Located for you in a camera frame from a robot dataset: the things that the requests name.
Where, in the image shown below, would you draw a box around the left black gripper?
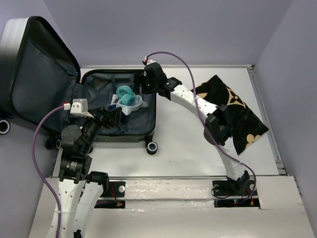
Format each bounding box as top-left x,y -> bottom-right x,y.
82,106 -> 122,152

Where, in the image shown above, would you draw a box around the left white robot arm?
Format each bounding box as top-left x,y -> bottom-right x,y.
47,108 -> 121,238

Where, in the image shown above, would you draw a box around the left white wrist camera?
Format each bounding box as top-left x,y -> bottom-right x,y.
62,99 -> 94,118

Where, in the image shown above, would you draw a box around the black towel with tan flowers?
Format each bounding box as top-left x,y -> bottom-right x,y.
195,75 -> 269,155

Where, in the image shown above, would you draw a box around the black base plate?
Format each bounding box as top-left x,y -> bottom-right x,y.
95,180 -> 126,209
211,180 -> 260,208

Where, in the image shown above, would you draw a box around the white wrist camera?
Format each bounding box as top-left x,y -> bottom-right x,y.
142,57 -> 156,66
62,99 -> 94,118

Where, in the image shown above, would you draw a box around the black open suitcase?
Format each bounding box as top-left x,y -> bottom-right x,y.
0,16 -> 158,154

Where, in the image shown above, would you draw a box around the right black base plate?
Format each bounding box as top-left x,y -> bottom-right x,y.
211,180 -> 260,208

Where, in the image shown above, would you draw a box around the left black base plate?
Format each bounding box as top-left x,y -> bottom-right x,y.
95,180 -> 126,209

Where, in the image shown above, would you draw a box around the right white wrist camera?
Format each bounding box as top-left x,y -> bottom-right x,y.
142,57 -> 156,66

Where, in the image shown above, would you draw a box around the blue cylindrical cup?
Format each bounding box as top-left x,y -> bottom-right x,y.
108,104 -> 116,111

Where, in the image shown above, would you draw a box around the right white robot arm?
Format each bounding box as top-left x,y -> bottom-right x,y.
141,59 -> 250,194

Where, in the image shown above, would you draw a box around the teal cat-ear headphones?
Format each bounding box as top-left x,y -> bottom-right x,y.
115,85 -> 149,116

